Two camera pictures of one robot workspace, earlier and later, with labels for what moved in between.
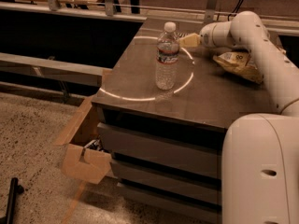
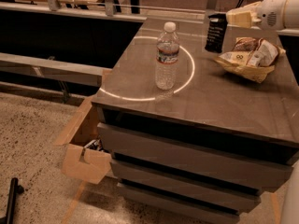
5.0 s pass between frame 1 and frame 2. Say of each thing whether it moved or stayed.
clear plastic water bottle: stayed
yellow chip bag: stayed
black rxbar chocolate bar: moved
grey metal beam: stayed
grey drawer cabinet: stayed
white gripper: moved
